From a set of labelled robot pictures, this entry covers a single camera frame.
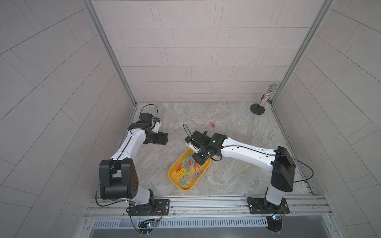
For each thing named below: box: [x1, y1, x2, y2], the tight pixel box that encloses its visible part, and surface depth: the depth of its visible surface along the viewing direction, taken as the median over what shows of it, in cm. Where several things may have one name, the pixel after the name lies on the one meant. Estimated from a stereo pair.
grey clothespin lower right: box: [190, 170, 203, 182], surface depth 82 cm
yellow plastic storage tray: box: [168, 147, 212, 192], surface depth 80 cm
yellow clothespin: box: [176, 167, 187, 176], surface depth 83 cm
